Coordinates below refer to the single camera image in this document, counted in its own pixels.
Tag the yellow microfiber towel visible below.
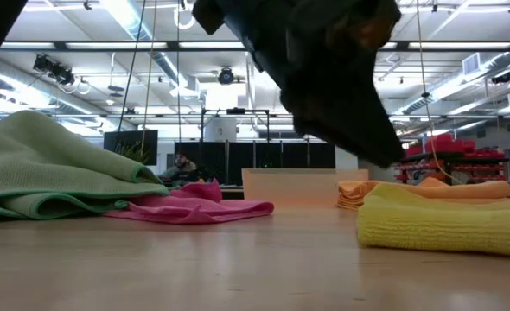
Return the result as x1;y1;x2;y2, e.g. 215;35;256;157
357;183;510;259

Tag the round black ceiling camera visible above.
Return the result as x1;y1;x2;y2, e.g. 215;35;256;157
217;67;238;86

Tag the translucent orange plastic bin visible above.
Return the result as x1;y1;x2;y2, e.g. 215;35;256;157
241;168;369;207

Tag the light green microfiber towel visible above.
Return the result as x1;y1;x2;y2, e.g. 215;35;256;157
0;110;169;221

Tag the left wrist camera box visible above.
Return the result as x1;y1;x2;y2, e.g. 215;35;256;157
323;0;403;54

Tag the shelf with red bins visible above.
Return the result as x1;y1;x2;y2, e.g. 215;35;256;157
392;132;510;185

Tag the orange microfiber towel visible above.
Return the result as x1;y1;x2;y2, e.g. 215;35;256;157
335;194;368;212
336;176;510;204

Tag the overhead light bar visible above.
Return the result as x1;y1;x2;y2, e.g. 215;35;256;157
0;41;510;52

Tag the pink microfiber towel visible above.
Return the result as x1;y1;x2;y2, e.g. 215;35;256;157
103;179;276;225

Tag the small potted succulent plant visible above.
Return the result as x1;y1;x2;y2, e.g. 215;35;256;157
114;140;146;165

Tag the black monitor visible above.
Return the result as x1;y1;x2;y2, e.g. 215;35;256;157
103;129;159;167

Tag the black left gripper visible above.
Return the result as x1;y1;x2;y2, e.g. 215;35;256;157
192;0;408;169

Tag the black ceiling-mounted device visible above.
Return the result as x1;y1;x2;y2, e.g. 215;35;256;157
32;54;75;86

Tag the person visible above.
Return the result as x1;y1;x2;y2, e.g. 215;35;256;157
159;153;204;187

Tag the yellow hanging cord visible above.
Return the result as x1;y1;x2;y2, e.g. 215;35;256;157
415;0;466;186

